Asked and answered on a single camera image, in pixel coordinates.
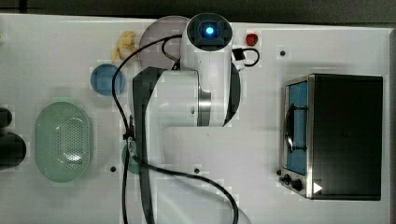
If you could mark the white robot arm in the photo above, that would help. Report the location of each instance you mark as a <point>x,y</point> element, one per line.
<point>188,80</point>

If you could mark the grey round plate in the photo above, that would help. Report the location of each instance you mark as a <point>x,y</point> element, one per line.
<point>163,27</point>

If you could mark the green cup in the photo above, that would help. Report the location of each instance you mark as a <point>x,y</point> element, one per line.
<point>133,166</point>

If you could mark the small red toy fruit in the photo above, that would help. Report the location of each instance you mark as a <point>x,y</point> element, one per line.
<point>251,40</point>

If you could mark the yellow toy banana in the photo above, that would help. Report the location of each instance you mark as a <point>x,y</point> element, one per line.
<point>125,46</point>

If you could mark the blue round bowl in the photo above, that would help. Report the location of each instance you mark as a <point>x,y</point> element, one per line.
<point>101,79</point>

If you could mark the silver toaster oven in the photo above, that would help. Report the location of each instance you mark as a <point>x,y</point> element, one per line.
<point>332,137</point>

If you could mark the green perforated colander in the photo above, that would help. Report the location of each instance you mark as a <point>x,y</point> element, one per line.
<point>62,142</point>

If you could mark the black cylindrical object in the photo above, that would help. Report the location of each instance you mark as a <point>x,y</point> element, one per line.
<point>12,146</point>

